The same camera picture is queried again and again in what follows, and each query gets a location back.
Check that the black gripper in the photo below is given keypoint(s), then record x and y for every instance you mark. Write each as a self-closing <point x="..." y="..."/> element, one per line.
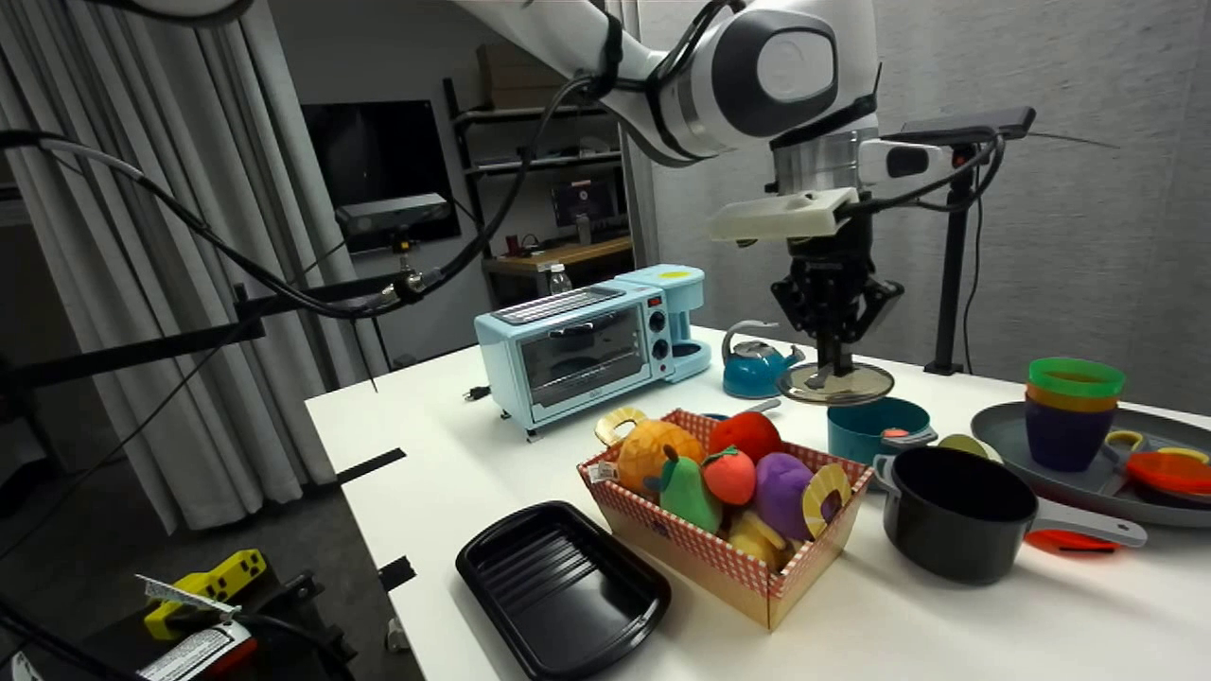
<point x="833" y="286"/>

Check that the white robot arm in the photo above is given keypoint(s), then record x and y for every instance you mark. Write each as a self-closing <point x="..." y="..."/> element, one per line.
<point x="707" y="78"/>

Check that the teal toy pot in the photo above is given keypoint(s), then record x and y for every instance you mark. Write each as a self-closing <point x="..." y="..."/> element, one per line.
<point x="865" y="432"/>

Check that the blue toy kettle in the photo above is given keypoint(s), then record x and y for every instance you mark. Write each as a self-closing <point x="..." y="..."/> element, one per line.
<point x="756" y="368"/>

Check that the red toy apple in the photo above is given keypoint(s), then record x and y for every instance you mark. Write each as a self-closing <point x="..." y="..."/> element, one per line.
<point x="746" y="436"/>

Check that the purple toy eggplant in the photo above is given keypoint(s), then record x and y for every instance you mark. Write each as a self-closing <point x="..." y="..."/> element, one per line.
<point x="781" y="492"/>

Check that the toy fruit half slice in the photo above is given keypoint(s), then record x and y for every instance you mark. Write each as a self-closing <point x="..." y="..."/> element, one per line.
<point x="825" y="505"/>

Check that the toy corn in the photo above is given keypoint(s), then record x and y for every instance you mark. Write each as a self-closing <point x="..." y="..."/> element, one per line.
<point x="969" y="442"/>

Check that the small red toy tomato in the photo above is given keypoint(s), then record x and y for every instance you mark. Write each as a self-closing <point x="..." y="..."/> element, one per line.
<point x="733" y="478"/>

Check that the grey round plate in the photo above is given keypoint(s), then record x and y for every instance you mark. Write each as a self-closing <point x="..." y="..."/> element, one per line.
<point x="1010" y="436"/>

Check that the large orange toy fruit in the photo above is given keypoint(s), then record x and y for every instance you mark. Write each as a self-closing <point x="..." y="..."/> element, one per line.
<point x="656" y="456"/>

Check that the green toy pear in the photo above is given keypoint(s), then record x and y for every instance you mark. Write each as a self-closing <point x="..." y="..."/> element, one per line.
<point x="689" y="498"/>

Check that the yellow toy banana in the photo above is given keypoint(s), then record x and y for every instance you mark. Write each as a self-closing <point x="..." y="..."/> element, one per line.
<point x="756" y="543"/>

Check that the green plastic cup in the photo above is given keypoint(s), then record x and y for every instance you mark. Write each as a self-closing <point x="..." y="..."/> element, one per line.
<point x="1078" y="377"/>

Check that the light blue toy oven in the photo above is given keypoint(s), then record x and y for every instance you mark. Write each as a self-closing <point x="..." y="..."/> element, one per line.
<point x="591" y="344"/>

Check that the orange plastic cup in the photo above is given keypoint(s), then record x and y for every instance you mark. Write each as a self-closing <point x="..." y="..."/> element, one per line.
<point x="1073" y="402"/>

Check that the purple plastic cup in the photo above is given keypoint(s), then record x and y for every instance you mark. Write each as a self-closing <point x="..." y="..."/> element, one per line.
<point x="1064" y="439"/>

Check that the red checkered cardboard box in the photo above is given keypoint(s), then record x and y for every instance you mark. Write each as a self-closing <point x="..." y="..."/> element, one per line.
<point x="707" y="561"/>

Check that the black shelf unit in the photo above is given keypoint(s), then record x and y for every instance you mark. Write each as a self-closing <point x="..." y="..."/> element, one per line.
<point x="568" y="254"/>

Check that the grey backdrop curtain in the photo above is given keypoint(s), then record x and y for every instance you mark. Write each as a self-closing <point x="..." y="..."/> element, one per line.
<point x="1112" y="228"/>

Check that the red spatula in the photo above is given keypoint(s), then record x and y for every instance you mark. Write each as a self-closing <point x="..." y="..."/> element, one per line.
<point x="1073" y="543"/>

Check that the orange toy dish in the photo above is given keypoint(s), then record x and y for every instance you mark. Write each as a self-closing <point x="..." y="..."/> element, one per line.
<point x="1169" y="474"/>

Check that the black baking tray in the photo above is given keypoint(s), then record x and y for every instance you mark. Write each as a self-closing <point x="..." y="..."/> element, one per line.
<point x="563" y="592"/>

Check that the black tape strip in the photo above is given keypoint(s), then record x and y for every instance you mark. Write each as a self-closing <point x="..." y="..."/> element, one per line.
<point x="365" y="465"/>
<point x="399" y="574"/>

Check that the black monitor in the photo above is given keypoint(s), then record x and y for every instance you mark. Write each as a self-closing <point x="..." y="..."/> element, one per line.
<point x="379" y="164"/>

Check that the yellow black tool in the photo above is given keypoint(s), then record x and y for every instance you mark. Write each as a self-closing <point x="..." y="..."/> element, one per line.
<point x="212" y="581"/>

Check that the white pleated curtain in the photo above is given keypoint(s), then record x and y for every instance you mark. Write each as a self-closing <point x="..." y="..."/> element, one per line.
<point x="154" y="418"/>

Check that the black metal boom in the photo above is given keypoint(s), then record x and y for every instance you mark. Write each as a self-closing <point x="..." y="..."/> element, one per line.
<point x="125" y="344"/>

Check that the black camera stand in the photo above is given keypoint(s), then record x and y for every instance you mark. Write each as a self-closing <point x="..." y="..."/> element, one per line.
<point x="954" y="278"/>

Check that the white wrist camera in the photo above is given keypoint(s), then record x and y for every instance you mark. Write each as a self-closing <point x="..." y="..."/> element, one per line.
<point x="781" y="214"/>

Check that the black camera bar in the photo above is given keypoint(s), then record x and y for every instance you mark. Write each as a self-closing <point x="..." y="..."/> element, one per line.
<point x="997" y="123"/>

